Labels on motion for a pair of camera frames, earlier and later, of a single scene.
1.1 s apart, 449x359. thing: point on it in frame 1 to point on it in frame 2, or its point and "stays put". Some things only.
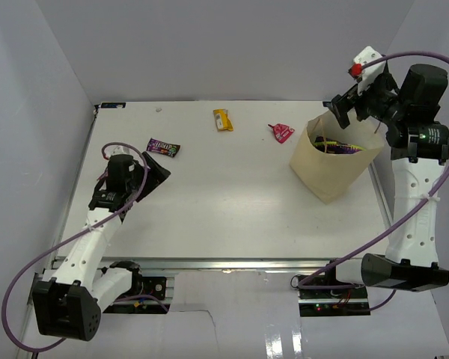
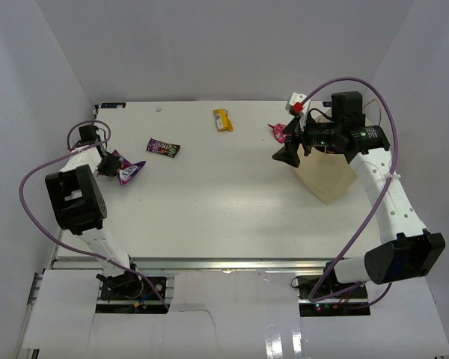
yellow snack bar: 224,123 stays put
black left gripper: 156,176 to 111,170
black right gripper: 343,105 to 288,153
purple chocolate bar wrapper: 162,147 stays put
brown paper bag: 329,175 stays put
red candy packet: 281,132 stays put
